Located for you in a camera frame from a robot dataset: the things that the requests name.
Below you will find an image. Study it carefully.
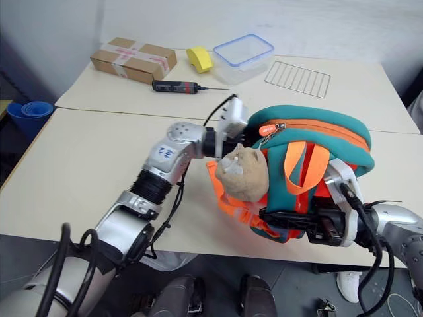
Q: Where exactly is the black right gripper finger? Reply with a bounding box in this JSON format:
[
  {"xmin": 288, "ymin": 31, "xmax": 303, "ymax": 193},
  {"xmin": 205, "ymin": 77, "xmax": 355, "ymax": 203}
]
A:
[{"xmin": 259, "ymin": 207, "xmax": 315, "ymax": 231}]

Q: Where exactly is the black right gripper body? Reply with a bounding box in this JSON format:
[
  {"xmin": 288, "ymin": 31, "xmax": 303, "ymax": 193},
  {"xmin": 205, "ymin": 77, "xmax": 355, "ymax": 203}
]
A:
[{"xmin": 305, "ymin": 196, "xmax": 351, "ymax": 247}]

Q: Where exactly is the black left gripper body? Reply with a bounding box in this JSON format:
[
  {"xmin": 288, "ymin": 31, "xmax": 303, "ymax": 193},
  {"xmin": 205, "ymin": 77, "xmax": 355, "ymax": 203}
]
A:
[{"xmin": 224, "ymin": 131, "xmax": 247, "ymax": 151}]

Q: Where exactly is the orange and teal backpack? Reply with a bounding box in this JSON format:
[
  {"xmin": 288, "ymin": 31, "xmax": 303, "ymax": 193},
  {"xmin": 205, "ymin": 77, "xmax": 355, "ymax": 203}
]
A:
[{"xmin": 206, "ymin": 104, "xmax": 376, "ymax": 244}]

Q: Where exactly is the taped brown cardboard box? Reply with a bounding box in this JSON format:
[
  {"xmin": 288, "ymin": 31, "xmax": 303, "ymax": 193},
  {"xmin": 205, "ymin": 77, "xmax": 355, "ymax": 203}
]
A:
[{"xmin": 89, "ymin": 36, "xmax": 178, "ymax": 86}]

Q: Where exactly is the tan plush toy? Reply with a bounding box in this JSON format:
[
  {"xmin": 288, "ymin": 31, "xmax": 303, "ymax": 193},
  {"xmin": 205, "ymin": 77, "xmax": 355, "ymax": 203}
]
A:
[{"xmin": 215, "ymin": 144, "xmax": 269, "ymax": 201}]

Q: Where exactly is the white shoe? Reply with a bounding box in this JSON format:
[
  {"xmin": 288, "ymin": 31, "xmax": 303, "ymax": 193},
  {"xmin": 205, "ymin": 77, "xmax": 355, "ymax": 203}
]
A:
[{"xmin": 336, "ymin": 270, "xmax": 363, "ymax": 304}]

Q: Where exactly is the black and red electric screwdriver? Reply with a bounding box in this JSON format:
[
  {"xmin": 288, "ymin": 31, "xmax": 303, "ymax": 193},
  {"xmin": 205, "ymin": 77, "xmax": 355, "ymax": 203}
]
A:
[{"xmin": 151, "ymin": 79, "xmax": 230, "ymax": 95}]

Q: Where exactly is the dark rounded shape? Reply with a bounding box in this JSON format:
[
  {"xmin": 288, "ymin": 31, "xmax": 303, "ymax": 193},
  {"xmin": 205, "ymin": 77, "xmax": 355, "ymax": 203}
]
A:
[
  {"xmin": 239, "ymin": 273, "xmax": 278, "ymax": 317},
  {"xmin": 150, "ymin": 273, "xmax": 206, "ymax": 317}
]

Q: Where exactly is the yellow foam sponge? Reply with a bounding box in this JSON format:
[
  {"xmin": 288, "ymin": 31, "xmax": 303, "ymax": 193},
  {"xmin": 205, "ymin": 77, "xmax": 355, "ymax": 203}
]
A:
[{"xmin": 185, "ymin": 45, "xmax": 215, "ymax": 74}]

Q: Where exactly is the clear blue-rimmed plastic container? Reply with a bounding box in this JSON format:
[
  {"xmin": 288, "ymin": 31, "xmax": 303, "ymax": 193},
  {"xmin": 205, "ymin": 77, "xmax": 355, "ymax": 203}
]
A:
[{"xmin": 212, "ymin": 34, "xmax": 275, "ymax": 86}]

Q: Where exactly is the white plastic bag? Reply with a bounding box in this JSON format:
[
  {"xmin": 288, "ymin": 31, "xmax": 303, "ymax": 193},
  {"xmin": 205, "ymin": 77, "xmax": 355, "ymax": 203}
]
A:
[{"xmin": 140, "ymin": 250, "xmax": 201, "ymax": 272}]

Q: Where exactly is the grey fabric object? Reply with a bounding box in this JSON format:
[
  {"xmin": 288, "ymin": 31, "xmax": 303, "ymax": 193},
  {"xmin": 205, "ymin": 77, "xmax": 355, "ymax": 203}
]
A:
[{"xmin": 408, "ymin": 92, "xmax": 423, "ymax": 135}]

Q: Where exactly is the blue plastic bin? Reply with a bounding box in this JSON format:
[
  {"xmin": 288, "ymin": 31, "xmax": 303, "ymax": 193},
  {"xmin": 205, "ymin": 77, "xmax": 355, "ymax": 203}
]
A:
[{"xmin": 6, "ymin": 100, "xmax": 55, "ymax": 143}]

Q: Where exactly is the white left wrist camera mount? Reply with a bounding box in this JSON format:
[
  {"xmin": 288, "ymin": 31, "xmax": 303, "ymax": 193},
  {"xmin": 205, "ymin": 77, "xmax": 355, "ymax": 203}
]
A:
[{"xmin": 215, "ymin": 96, "xmax": 249, "ymax": 158}]

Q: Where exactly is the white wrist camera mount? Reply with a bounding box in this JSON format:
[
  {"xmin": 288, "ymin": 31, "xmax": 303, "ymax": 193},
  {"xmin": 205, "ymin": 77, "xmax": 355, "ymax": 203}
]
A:
[
  {"xmin": 215, "ymin": 96, "xmax": 249, "ymax": 158},
  {"xmin": 323, "ymin": 157, "xmax": 364, "ymax": 248}
]

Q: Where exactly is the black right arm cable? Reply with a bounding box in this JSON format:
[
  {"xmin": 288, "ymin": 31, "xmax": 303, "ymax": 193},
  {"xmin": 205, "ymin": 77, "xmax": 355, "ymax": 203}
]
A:
[{"xmin": 339, "ymin": 182, "xmax": 403, "ymax": 317}]

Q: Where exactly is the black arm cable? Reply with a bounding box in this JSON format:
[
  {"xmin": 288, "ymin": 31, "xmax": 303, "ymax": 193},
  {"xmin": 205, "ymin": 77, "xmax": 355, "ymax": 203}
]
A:
[
  {"xmin": 36, "ymin": 94, "xmax": 238, "ymax": 317},
  {"xmin": 339, "ymin": 182, "xmax": 403, "ymax": 317}
]

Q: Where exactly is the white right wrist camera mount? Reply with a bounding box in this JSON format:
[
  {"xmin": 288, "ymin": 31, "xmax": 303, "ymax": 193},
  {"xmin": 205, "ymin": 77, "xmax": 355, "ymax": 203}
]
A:
[{"xmin": 323, "ymin": 157, "xmax": 364, "ymax": 248}]

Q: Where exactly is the metal wire rack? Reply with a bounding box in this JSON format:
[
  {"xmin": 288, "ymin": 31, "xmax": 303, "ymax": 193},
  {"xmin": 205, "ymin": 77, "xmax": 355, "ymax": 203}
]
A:
[{"xmin": 264, "ymin": 60, "xmax": 332, "ymax": 99}]

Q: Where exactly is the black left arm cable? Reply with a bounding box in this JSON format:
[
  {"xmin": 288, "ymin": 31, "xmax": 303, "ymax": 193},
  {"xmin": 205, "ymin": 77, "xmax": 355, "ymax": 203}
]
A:
[{"xmin": 36, "ymin": 94, "xmax": 238, "ymax": 317}]

